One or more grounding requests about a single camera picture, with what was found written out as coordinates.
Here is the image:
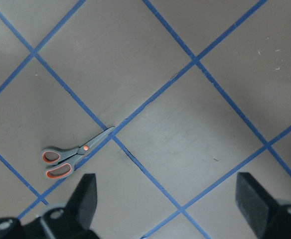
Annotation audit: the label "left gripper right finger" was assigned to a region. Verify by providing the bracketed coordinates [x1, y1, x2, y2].
[235, 172, 291, 239]

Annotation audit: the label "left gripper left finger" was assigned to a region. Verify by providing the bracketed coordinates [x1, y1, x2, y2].
[0, 173, 99, 239]

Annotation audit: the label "grey orange scissors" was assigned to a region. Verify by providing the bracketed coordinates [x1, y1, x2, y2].
[40, 126, 115, 180]

